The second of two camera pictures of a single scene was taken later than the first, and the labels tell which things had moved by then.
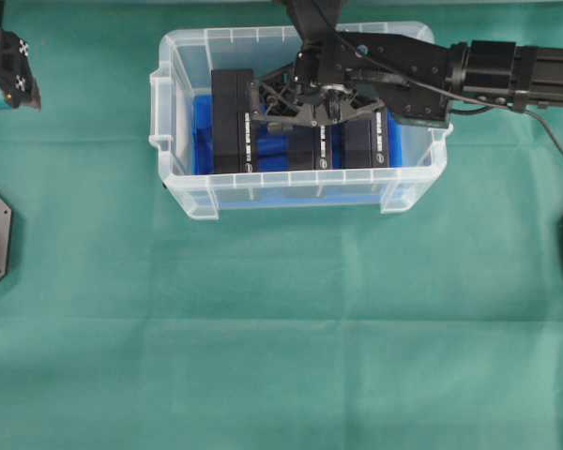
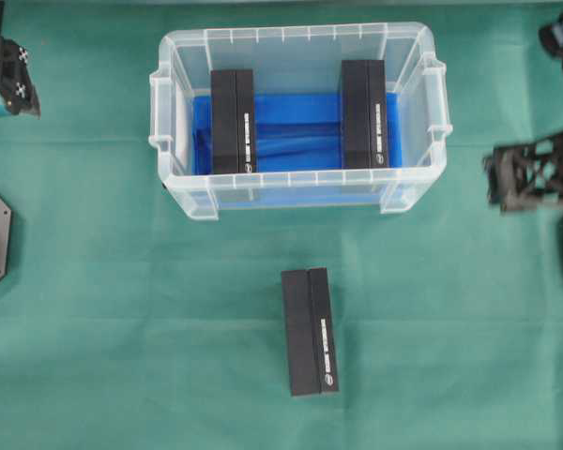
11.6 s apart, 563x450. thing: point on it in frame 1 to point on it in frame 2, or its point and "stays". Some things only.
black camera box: [308, 148] to [309, 330]
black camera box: [365, 142] stays
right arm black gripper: [413, 77] to [532, 174]
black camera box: [232, 121] stays
